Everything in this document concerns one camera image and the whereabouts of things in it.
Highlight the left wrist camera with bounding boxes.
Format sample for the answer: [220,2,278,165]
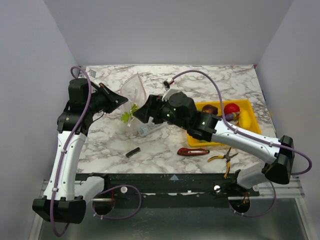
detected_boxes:
[79,69,99,86]

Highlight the dark red onion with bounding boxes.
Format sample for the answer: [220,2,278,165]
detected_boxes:
[201,104,219,115]

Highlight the clear plastic screw box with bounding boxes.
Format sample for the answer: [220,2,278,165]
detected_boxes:
[137,122,166,137]

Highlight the black ic chip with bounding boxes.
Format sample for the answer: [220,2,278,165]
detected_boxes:
[125,147,141,158]

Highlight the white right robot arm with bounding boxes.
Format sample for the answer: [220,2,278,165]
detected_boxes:
[133,92,295,196]

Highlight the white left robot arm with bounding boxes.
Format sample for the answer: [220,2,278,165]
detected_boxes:
[32,78,128,224]

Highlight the aluminium rail frame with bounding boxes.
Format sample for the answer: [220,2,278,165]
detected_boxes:
[29,173,305,240]

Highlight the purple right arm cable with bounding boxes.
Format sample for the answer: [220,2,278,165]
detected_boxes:
[163,70,313,218]

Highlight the clear zip top bag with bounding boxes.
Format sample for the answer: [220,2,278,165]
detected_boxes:
[120,72,147,127]

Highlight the red utility knife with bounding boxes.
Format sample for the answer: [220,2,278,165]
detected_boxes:
[177,147,210,156]

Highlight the yellow lemon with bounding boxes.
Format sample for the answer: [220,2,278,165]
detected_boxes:
[238,110,252,130]

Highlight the green celery stalk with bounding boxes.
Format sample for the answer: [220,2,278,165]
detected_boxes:
[120,104,140,124]

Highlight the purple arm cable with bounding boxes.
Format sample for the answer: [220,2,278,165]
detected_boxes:
[49,66,142,237]
[163,70,313,218]

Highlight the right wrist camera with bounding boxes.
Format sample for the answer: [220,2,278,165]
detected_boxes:
[161,80,180,102]

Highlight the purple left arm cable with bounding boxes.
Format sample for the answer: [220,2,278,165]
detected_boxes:
[49,66,142,237]

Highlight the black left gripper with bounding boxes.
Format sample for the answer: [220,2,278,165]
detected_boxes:
[86,82,129,115]

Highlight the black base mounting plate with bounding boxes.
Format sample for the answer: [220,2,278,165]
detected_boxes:
[75,173,259,209]

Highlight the yellow handled pliers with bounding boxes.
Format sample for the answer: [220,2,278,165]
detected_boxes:
[207,147,238,179]

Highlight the red tomato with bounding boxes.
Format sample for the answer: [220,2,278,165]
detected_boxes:
[223,102,241,115]

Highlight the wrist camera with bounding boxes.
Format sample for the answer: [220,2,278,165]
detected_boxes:
[79,69,99,86]
[161,80,180,102]

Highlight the yellow plastic tray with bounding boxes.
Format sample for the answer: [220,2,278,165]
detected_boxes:
[186,99,261,148]

